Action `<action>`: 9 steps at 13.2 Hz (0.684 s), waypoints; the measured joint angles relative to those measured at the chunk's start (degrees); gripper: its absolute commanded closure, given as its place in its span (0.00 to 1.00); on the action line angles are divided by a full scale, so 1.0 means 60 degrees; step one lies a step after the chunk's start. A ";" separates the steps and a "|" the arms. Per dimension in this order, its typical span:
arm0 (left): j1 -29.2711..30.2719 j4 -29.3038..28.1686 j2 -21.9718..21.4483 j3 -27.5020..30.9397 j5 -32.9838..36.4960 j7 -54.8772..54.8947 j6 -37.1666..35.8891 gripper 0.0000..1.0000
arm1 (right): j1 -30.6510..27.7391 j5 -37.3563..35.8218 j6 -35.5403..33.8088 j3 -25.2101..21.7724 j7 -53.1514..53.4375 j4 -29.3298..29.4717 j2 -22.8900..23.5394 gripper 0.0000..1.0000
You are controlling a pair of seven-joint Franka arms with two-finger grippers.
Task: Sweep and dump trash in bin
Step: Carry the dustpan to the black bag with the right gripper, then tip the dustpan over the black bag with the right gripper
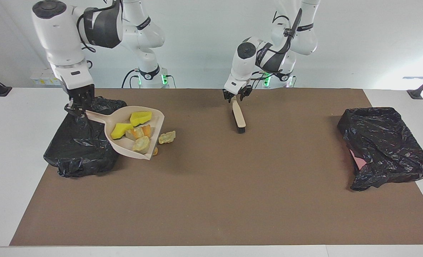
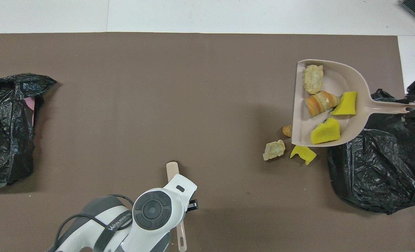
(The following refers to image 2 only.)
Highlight brown table mat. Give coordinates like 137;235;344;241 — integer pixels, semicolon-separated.
0;33;415;252

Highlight yellow sponge piece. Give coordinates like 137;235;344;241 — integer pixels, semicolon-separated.
330;91;358;116
310;117;341;145
290;145;317;165

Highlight beige plastic dustpan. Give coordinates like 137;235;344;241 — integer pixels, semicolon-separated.
291;59;415;147

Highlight striped toy croissant piece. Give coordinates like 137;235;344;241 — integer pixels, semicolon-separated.
304;91;340;117
303;64;324;95

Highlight right black trash bag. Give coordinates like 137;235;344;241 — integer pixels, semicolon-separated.
327;89;415;215

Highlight pale toy bread chunk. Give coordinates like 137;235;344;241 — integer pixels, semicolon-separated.
262;140;286;161

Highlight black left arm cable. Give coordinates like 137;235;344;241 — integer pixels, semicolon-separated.
55;194;134;252

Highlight beige hand brush black bristles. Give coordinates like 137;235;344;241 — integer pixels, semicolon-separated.
166;161;188;252

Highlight crumpled black bag pink bin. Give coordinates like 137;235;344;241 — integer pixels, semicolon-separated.
0;73;57;188

